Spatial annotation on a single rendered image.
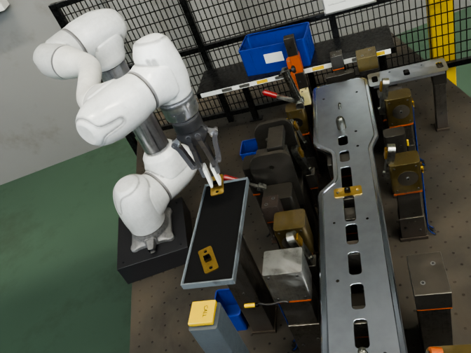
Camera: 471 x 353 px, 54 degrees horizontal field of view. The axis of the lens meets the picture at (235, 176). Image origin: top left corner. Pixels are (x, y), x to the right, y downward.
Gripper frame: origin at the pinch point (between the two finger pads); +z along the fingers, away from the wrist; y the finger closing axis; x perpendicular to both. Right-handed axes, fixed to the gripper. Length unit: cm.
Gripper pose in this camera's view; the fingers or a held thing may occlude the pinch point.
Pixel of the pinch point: (212, 174)
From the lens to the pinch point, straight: 128.7
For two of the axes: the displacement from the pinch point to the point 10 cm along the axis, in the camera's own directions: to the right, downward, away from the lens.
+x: -0.4, -6.2, 7.8
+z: 3.2, 7.3, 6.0
